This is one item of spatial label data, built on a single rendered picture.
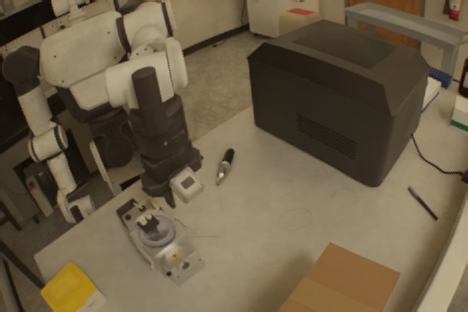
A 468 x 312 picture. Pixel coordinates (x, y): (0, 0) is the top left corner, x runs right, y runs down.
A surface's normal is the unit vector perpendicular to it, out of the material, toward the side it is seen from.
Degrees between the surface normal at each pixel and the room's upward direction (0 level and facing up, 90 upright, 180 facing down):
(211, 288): 0
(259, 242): 0
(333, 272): 0
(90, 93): 81
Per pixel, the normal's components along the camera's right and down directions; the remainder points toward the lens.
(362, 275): -0.11, -0.76
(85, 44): 0.40, 0.44
